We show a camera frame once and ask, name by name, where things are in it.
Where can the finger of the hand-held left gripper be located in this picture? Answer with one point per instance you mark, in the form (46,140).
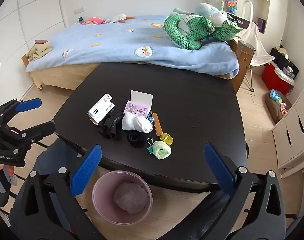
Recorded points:
(37,131)
(28,105)

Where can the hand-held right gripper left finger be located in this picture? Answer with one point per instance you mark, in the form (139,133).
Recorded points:
(88,165)

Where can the white medicine box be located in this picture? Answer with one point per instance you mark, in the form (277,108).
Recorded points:
(102,108)

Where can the blue binder clip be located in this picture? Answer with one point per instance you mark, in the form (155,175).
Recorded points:
(150,120)

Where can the pink pet toy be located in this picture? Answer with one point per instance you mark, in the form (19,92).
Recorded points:
(283,107)

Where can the green binder clip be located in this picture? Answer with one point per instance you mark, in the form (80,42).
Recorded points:
(150,150)

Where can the white cloth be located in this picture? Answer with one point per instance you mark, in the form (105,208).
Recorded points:
(259,47)

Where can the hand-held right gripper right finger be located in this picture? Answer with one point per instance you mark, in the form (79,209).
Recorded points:
(218,165)

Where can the pink box with white lid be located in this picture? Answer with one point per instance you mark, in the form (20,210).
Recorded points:
(137,108)

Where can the folded beige clothes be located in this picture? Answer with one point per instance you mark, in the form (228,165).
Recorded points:
(38,51)

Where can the white wardrobe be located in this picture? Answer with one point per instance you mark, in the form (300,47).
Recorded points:
(29,17)

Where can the brown pet bed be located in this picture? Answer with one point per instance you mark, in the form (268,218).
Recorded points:
(273,107)

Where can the light blue blanket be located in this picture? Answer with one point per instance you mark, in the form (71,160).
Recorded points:
(117,45)

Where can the wooden clip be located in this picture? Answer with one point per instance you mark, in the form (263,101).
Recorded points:
(157,127)

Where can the white sock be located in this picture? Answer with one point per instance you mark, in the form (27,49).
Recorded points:
(135,123)

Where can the pink plush toy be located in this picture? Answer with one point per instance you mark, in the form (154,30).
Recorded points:
(94,20)

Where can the light blue plush toy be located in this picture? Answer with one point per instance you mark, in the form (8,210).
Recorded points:
(206,8)

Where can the red cooler box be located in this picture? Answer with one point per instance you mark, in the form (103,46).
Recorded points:
(271,76)

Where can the pale green scrunchie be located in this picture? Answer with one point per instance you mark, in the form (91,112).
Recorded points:
(158,146)

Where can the blue pet toy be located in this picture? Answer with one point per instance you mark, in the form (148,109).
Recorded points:
(275,94)

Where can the green dragon plush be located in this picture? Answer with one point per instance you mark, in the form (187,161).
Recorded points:
(181,30)

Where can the white wall shelf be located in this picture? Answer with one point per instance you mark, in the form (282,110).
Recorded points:
(264,10)

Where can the black cardboard box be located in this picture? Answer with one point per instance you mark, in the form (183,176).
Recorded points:
(241,22)

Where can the yellow tape measure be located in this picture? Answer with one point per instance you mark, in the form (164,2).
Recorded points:
(166,138)

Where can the dark purple box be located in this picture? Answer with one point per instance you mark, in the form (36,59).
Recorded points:
(261,25)

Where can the white goose plush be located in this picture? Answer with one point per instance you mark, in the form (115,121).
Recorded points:
(117,18)

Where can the black cloth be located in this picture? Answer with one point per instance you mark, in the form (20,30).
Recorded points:
(109,126)

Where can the wooden bed frame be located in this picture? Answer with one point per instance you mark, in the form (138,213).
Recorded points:
(57,76)

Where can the pink waste bin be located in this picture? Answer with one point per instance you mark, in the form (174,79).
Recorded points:
(102,205)

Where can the black bag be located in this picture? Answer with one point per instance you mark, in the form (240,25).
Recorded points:
(281,61)

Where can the clear plastic bag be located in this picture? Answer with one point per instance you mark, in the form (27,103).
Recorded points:
(130,196)

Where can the rainbow pop bag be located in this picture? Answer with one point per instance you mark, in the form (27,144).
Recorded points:
(231,6)

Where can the white drawer cabinet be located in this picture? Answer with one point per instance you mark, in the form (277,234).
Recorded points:
(291,130)

